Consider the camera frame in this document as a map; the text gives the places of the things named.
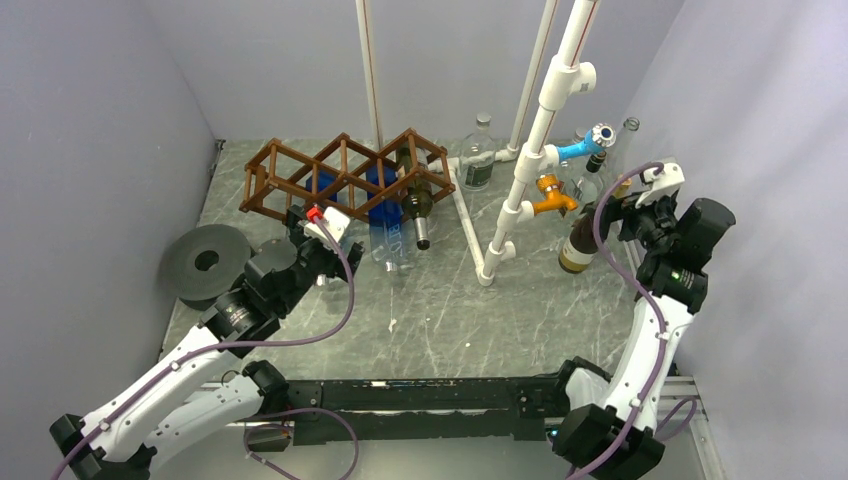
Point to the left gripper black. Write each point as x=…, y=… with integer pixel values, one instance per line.
x=335, y=265

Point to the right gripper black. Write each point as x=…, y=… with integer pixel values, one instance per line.
x=613, y=209

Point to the tall clear wine bottle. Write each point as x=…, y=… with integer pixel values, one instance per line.
x=614, y=165

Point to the clear bottle black cap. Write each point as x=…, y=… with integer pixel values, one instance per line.
x=585, y=181

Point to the dark bottle gold cap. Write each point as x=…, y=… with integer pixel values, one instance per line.
x=579, y=249

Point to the green wine bottle silver cap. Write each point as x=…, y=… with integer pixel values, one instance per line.
x=418, y=201

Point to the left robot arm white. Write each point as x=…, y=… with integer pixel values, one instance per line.
x=152, y=419

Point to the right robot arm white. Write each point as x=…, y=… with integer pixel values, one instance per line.
x=611, y=428

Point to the blue square bottle right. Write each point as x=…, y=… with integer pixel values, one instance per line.
x=391, y=240

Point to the blue square bottle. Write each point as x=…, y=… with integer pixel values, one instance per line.
x=391, y=240
x=322, y=181

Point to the blue square bottle left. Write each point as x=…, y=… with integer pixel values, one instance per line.
x=322, y=181

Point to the brown wooden wine rack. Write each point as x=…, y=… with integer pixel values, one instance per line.
x=361, y=177

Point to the standing clear flask bottle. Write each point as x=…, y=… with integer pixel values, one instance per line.
x=477, y=155

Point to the blue pipe valve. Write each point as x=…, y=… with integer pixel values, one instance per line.
x=597, y=139

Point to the orange pipe tap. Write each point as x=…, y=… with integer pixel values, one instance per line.
x=554, y=199

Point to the grey foam disc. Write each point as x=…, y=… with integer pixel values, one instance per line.
x=204, y=263

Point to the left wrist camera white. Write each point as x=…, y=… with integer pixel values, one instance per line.
x=326, y=224

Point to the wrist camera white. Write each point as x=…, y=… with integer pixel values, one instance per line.
x=661, y=181
x=326, y=224

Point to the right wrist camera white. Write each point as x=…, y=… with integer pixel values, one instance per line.
x=661, y=181

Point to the white PVC pipe frame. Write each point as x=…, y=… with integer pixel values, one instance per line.
x=566, y=76

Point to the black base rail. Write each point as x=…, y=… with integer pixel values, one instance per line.
x=320, y=411

